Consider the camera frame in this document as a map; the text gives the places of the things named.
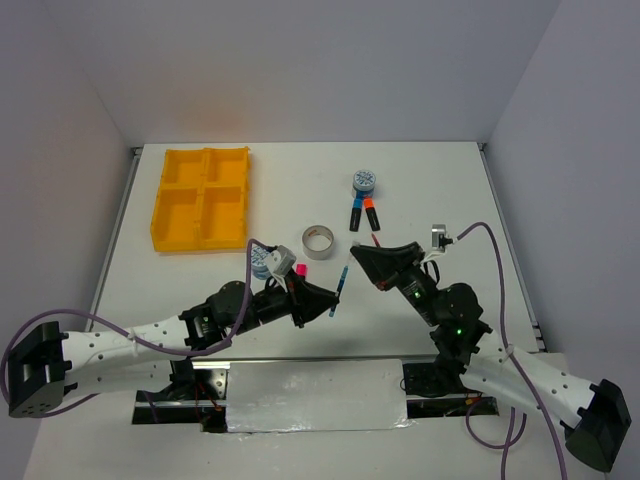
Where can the blue pen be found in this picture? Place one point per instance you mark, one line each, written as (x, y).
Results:
(339, 289)

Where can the yellow four-compartment plastic bin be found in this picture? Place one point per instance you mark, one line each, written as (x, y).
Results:
(202, 201)

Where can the blue highlighter marker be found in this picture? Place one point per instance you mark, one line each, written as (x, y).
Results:
(355, 217)

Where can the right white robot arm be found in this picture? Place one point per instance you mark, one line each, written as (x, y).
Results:
(594, 417)

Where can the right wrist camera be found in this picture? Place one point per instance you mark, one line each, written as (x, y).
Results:
(439, 238)

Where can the orange highlighter marker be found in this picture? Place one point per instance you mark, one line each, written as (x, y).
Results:
(371, 213)

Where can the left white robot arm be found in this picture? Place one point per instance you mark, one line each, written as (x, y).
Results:
(43, 366)

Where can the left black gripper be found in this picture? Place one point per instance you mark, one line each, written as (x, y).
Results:
(304, 300)

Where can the pink highlighter marker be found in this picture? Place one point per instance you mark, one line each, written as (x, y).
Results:
(301, 270)

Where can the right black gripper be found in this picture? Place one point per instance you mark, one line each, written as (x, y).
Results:
(387, 265)

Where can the metal base rail plate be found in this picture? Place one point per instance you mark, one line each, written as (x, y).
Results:
(309, 396)

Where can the blue-lidded round jar far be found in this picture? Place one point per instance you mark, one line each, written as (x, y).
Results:
(363, 183)

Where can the blue-lidded round jar near bin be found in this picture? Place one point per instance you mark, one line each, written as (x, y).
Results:
(259, 268)

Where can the clear tape roll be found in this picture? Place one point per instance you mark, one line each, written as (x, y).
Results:
(317, 242)

